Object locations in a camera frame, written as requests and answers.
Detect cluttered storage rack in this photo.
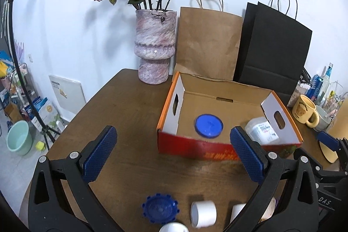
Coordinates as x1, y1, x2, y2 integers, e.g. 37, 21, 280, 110
0, 50, 37, 102

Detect clear plastic bottle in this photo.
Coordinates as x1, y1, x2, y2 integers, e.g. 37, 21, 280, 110
322, 63, 334, 102

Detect green plastic bucket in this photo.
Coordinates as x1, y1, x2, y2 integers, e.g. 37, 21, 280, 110
6, 120, 33, 156

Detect grey white bowl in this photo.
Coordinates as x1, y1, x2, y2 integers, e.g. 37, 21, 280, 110
313, 106, 333, 131

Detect blue white packets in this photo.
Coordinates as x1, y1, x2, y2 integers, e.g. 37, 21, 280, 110
24, 97, 61, 130

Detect clear jar of nuts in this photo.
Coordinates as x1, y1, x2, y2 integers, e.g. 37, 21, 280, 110
289, 77, 310, 106

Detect brown paper bag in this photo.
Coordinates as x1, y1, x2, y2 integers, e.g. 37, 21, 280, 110
172, 0, 244, 82

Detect small white jar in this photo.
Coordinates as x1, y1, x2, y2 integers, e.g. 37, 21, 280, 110
159, 222, 189, 232

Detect black paper bag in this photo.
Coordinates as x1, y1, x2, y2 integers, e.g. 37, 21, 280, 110
234, 0, 313, 106

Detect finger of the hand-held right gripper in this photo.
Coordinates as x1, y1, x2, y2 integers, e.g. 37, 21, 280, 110
317, 131, 348, 164

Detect blue toothed round lid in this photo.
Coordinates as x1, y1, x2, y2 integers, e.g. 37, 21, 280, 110
141, 193, 180, 224

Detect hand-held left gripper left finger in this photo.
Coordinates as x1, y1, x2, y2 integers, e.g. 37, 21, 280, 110
28, 125, 125, 232

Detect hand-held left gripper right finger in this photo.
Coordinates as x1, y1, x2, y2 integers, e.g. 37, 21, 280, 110
223, 126, 319, 232

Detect white flat board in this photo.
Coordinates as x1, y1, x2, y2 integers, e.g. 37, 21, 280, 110
49, 74, 87, 122

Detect white tape roll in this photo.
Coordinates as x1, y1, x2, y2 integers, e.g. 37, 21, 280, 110
190, 200, 217, 228
231, 203, 248, 224

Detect small brown cardboard box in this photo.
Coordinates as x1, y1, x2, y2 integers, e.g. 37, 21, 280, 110
4, 102, 25, 124

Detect white plastic container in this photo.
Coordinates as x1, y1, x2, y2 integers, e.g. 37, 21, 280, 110
244, 117, 280, 145

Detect cream thermos jug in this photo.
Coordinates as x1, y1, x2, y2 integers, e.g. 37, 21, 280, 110
318, 96, 348, 164

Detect red orange cardboard box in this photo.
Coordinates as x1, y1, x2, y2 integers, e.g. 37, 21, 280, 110
156, 71, 303, 164

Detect yellow bear mug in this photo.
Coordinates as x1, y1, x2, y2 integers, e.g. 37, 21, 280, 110
291, 94, 320, 128

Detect blue drink can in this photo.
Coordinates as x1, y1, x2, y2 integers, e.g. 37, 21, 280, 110
307, 74, 324, 102

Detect black tripod stand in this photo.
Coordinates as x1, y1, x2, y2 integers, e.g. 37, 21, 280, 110
8, 0, 62, 151

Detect pink speckled ceramic vase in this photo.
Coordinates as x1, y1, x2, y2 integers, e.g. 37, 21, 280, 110
134, 10, 178, 84

